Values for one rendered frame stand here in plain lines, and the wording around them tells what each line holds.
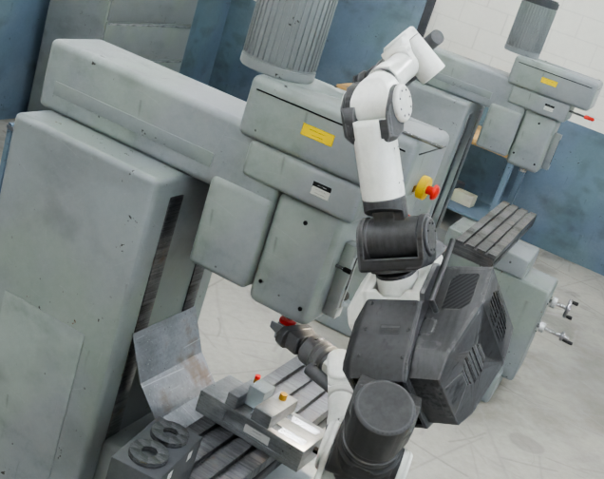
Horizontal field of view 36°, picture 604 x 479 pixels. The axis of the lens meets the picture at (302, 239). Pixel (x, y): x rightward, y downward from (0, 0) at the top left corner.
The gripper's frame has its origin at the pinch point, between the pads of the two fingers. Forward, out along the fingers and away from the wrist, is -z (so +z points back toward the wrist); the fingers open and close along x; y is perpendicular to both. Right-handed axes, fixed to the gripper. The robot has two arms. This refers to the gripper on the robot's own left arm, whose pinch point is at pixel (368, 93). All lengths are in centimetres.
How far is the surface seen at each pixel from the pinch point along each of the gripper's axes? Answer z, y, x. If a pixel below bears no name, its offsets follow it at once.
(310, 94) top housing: -3.6, -2.7, -14.2
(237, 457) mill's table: -53, -87, -5
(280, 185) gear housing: -18.2, -22.0, -14.0
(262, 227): -27.5, -30.7, -14.3
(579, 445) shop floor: -240, -42, 264
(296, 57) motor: -6.6, 7.9, -17.5
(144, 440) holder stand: -21, -88, -39
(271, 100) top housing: -10.1, -3.7, -21.8
